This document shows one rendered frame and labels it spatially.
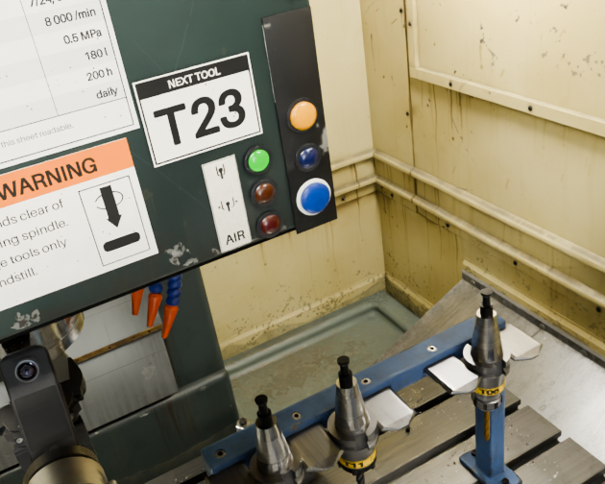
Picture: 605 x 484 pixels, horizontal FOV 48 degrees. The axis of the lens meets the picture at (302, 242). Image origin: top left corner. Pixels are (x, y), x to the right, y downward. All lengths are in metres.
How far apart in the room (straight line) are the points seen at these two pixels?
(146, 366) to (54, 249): 0.90
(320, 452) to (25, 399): 0.36
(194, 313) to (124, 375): 0.19
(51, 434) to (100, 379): 0.72
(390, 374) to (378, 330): 1.13
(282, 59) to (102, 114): 0.16
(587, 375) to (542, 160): 0.46
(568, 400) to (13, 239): 1.21
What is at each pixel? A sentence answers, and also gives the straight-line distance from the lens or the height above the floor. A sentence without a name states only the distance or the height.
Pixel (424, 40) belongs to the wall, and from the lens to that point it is 1.65.
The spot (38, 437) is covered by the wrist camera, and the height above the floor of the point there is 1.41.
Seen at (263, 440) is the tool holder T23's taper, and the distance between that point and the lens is 0.82.
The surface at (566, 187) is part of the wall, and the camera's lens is 1.43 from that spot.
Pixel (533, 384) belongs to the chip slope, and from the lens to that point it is 1.57.
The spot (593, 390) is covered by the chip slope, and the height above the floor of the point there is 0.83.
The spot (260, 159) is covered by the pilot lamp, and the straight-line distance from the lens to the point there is 0.59.
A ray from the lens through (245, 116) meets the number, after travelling 0.58.
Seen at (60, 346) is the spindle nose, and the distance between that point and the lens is 0.78.
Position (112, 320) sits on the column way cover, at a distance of 1.36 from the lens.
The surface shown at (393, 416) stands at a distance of 0.91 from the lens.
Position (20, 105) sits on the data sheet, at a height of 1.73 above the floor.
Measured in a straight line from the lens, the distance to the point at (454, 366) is 0.98.
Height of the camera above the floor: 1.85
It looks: 29 degrees down
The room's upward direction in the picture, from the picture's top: 9 degrees counter-clockwise
